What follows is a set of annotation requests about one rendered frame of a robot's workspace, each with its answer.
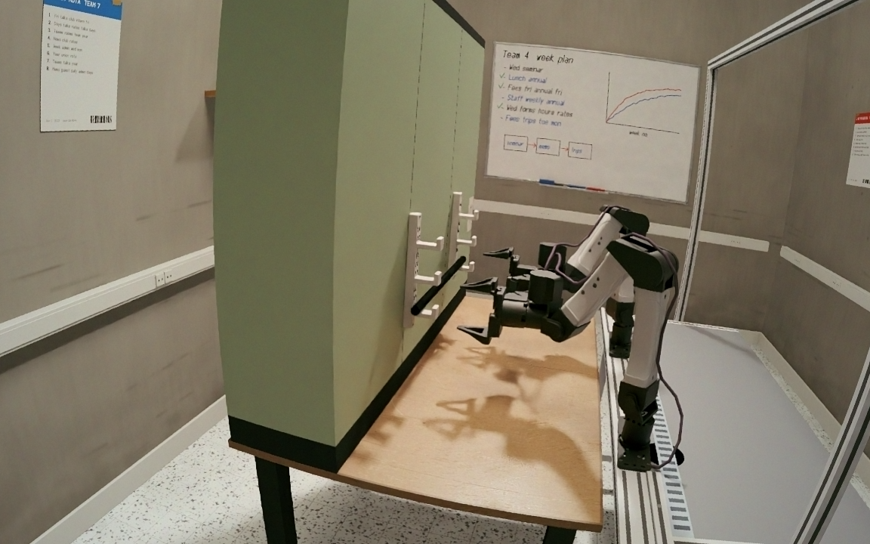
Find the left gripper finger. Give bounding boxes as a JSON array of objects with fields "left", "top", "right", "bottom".
[
  {"left": 457, "top": 326, "right": 488, "bottom": 345},
  {"left": 460, "top": 277, "right": 495, "bottom": 293}
]

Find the black long bar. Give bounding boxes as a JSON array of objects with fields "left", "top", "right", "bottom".
[{"left": 411, "top": 256, "right": 466, "bottom": 316}]

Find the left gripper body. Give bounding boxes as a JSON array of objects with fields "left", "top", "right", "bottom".
[{"left": 486, "top": 277, "right": 528, "bottom": 345}]

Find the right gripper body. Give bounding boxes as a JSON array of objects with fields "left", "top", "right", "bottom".
[{"left": 506, "top": 247, "right": 520, "bottom": 293}]

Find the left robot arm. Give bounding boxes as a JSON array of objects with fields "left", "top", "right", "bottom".
[{"left": 504, "top": 236, "right": 674, "bottom": 473}]

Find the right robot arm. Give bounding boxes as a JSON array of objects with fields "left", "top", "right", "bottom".
[{"left": 509, "top": 205, "right": 649, "bottom": 358}]

